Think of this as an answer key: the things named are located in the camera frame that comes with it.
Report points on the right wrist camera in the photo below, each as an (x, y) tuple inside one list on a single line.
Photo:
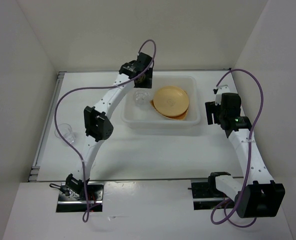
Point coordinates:
[(218, 91)]

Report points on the clear plastic cup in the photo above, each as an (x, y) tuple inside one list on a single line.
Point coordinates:
[(65, 133), (141, 97)]

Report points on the woven bamboo basket tray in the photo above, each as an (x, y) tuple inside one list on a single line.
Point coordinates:
[(176, 115)]

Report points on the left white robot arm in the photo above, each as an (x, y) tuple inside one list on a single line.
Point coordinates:
[(98, 127)]

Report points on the aluminium table edge rail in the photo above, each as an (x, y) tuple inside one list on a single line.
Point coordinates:
[(35, 168)]

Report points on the white plastic bin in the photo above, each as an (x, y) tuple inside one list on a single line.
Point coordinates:
[(145, 117)]

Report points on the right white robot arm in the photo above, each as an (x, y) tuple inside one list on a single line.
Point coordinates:
[(259, 196)]

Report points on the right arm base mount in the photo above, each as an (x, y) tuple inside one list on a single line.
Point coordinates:
[(203, 197)]

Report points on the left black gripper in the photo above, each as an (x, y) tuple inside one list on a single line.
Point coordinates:
[(148, 83)]

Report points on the yellow plastic plate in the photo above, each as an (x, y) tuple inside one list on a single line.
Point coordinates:
[(171, 99)]

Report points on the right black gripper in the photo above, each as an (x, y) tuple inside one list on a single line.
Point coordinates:
[(210, 108)]

